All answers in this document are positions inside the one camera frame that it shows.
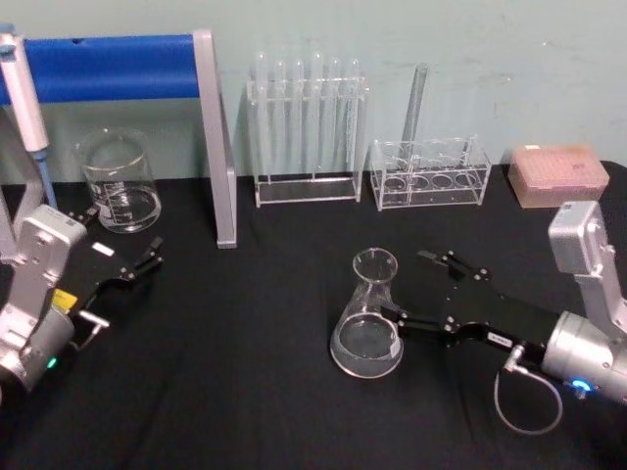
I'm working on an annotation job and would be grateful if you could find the clear glass conical flask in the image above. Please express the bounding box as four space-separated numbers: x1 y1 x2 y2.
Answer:
329 248 406 379

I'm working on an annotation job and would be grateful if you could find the clear glass beaker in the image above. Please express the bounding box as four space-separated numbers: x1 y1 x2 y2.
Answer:
72 127 163 235

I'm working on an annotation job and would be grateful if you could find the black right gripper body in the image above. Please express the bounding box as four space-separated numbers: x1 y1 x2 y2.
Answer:
439 279 560 362

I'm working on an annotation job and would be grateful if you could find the tall clear acrylic tube rack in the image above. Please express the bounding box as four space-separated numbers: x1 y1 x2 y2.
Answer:
246 75 369 210

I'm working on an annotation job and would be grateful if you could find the clear test tube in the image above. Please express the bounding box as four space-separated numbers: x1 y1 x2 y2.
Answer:
400 63 430 168
326 57 342 178
254 51 270 178
272 59 288 178
290 58 306 178
344 57 361 178
308 50 324 178

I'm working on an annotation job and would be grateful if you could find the pink pipette tip box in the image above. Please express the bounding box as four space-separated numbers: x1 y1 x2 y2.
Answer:
506 143 611 210

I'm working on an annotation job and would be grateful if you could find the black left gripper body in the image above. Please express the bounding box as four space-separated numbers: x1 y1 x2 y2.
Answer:
52 238 132 314

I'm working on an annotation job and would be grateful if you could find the black table cloth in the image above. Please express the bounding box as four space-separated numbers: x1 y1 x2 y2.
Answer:
0 159 627 470

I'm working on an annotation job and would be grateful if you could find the short clear acrylic tube rack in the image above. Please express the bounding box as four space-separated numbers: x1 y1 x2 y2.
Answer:
367 134 493 212

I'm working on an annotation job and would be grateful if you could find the grey right gripper cable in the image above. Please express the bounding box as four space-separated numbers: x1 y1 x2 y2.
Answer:
494 344 564 435

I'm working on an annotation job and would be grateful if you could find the left gripper cable silver plug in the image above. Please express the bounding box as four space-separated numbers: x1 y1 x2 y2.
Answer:
68 311 111 352

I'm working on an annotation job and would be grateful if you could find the blue and grey pipette stand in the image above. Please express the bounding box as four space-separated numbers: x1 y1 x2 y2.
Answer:
0 28 239 250

